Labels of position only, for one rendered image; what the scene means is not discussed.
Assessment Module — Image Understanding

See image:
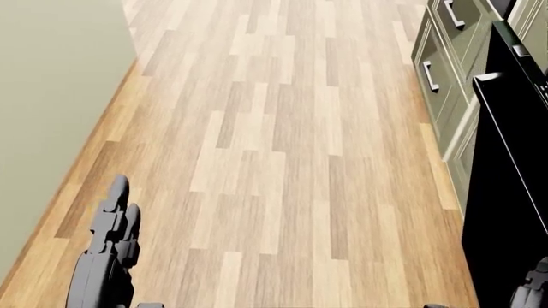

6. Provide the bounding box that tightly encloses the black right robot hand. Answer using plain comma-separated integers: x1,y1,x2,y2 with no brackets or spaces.
509,255,548,308

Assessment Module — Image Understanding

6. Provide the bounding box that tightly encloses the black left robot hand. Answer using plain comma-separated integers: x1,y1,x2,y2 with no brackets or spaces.
65,174,143,308

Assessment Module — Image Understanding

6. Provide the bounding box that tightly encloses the black dishwasher door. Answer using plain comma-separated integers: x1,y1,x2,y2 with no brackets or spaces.
461,72,548,308

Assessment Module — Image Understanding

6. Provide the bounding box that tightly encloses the black dishwasher body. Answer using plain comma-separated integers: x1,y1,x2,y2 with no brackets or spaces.
484,19,548,109

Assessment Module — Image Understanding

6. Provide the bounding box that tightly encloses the green drawer cabinet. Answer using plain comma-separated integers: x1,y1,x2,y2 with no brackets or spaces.
410,0,510,211

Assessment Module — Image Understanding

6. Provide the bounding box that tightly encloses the green cabinet panel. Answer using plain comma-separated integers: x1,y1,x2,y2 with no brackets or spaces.
506,0,548,75

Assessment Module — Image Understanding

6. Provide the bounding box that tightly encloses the silver drawer handle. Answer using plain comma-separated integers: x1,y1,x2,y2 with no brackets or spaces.
422,60,441,94
443,0,467,31

